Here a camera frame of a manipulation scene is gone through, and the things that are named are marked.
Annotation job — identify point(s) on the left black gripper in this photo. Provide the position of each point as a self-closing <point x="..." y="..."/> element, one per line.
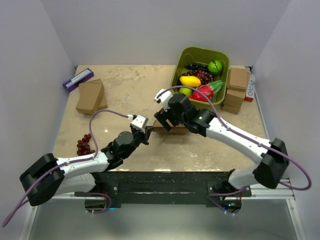
<point x="146" y="136"/>

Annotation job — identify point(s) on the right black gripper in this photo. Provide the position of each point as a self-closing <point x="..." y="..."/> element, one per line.
<point x="163" y="117"/>

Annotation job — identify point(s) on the brown cardboard paper box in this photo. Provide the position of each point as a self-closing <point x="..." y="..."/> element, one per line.
<point x="178" y="130"/>

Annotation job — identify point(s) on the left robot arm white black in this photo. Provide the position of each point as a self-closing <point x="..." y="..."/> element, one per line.
<point x="50" y="176"/>

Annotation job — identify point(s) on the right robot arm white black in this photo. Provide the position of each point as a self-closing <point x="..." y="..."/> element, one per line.
<point x="269" y="166"/>

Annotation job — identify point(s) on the folded cardboard box left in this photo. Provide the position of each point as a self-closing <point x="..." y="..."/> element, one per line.
<point x="92" y="97"/>

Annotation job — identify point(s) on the folded cardboard box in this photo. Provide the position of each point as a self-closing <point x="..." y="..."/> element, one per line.
<point x="238" y="79"/>
<point x="233" y="101"/>
<point x="92" y="97"/>

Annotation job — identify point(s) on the folded cardboard box lower right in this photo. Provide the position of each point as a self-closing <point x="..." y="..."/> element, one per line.
<point x="233" y="101"/>

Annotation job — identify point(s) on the folded cardboard box top right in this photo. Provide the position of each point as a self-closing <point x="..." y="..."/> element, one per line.
<point x="238" y="79"/>

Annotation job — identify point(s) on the purple rectangular box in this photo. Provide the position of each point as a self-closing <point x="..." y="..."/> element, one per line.
<point x="78" y="79"/>

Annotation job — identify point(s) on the green lime toy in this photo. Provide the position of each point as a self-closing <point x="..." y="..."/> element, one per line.
<point x="186" y="91"/>

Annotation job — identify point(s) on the yellow mango toy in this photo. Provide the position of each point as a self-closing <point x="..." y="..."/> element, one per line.
<point x="190" y="81"/>

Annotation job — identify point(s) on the pink dragon fruit toy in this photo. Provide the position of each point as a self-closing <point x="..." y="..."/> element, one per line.
<point x="209" y="90"/>

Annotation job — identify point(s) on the red grape bunch in basket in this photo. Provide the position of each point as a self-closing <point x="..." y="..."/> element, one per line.
<point x="204" y="76"/>

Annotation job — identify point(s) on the dark purple grape bunch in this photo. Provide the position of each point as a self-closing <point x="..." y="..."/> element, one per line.
<point x="196" y="67"/>

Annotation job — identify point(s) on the green plastic basket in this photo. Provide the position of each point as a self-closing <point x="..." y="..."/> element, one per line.
<point x="198" y="55"/>

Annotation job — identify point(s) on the red grape bunch on table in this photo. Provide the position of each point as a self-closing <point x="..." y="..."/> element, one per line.
<point x="83" y="146"/>

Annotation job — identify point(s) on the green round melon toy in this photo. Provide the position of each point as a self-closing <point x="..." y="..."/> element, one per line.
<point x="215" y="67"/>

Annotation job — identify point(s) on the white red carton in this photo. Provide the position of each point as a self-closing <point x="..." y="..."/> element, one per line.
<point x="250" y="91"/>

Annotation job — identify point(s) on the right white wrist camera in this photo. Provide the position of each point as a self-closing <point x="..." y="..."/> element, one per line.
<point x="163" y="97"/>

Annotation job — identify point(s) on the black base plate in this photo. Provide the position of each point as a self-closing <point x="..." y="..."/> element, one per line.
<point x="166" y="188"/>

